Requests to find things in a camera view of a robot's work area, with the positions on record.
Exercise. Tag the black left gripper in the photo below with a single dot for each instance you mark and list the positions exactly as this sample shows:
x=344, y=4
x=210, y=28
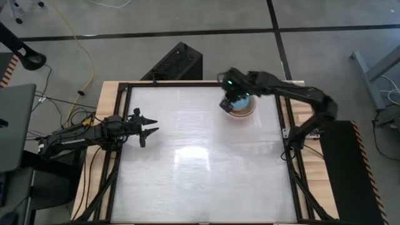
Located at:
x=133, y=125

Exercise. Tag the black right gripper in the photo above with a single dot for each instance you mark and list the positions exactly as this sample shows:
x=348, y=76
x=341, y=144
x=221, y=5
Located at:
x=228, y=102

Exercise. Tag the blue bowl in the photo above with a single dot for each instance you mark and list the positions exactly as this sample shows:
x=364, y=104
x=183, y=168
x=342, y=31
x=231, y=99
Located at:
x=242, y=103

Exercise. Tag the pale pink bowl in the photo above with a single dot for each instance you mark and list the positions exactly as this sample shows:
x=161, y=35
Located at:
x=250, y=113

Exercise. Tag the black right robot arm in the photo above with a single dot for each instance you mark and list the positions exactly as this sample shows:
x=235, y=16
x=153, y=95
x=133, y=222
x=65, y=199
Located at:
x=297, y=90

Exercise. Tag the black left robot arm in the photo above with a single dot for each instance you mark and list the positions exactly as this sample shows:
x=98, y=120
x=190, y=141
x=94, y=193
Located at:
x=75, y=137

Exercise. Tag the black computer tower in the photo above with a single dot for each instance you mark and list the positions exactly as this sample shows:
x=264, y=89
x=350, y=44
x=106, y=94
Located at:
x=175, y=64

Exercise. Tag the grey laptop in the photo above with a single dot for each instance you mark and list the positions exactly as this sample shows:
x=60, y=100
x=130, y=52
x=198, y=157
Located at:
x=15, y=125

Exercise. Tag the black stand leg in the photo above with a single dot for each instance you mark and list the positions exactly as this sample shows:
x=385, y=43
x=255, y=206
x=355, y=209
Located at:
x=28, y=57

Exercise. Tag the black case orange striped edge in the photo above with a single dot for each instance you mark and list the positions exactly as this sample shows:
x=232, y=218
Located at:
x=350, y=175

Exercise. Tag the grey desk leg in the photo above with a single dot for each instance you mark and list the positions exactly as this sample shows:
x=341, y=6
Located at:
x=368, y=81

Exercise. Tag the orange striped black panel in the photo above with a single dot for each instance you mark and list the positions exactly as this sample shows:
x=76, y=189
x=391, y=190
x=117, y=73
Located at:
x=9, y=70

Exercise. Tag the black chair castor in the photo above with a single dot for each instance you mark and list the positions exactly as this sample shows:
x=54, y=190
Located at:
x=19, y=21
x=41, y=4

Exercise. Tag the black table frame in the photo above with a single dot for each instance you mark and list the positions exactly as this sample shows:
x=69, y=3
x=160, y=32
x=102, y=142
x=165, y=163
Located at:
x=122, y=150

